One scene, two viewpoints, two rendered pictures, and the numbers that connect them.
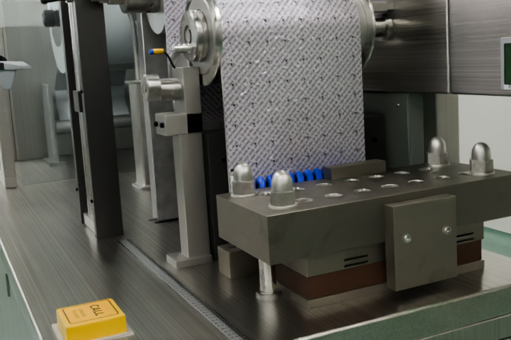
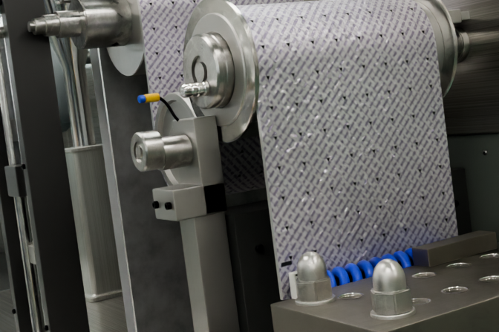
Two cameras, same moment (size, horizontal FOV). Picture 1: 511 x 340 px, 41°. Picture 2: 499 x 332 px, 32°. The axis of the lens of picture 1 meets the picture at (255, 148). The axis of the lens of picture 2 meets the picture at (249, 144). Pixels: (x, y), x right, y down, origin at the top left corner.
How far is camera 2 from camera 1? 20 cm
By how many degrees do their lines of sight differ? 8
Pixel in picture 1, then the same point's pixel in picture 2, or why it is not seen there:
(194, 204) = (220, 321)
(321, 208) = (454, 313)
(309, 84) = (377, 129)
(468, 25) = not seen: outside the picture
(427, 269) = not seen: outside the picture
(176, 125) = (189, 205)
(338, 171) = (436, 252)
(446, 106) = not seen: outside the picture
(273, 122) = (333, 188)
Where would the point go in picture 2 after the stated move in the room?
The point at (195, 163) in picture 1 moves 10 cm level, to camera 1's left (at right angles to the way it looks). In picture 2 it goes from (217, 258) to (121, 272)
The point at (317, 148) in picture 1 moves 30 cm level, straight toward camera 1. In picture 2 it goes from (394, 222) to (472, 281)
